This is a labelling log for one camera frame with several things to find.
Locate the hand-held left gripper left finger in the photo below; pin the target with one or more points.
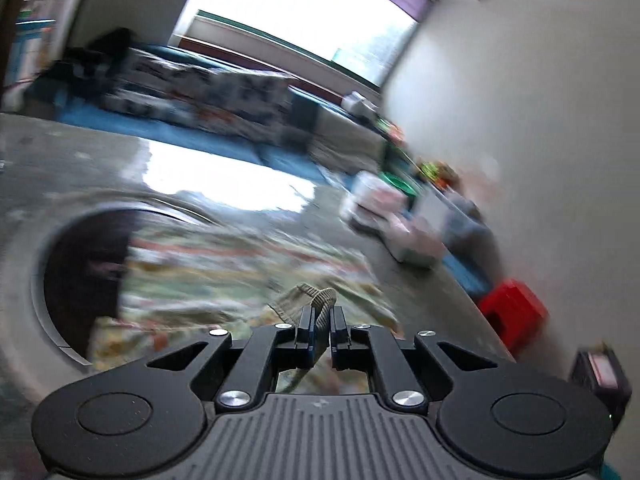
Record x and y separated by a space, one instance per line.
307 342

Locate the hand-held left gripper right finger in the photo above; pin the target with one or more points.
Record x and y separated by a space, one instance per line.
338 344

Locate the floral patterned garment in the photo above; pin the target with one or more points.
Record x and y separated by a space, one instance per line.
225 280

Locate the dark clothes pile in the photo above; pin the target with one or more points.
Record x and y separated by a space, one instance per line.
97 55

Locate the red plastic stool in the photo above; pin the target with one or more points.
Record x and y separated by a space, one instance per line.
515 312

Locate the white pink storage box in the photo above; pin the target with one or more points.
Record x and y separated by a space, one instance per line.
415 242

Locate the green plastic basin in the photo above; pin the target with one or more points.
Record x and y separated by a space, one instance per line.
400 184

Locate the grey blue cloth bag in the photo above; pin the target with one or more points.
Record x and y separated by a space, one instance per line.
472 225

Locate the colourful toy pile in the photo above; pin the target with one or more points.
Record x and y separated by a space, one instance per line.
437 172

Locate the blue bed mattress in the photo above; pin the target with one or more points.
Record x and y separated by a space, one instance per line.
165 132

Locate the patterned folded blanket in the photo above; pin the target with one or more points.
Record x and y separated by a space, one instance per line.
200 87

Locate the bright window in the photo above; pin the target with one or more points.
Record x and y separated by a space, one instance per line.
300 7

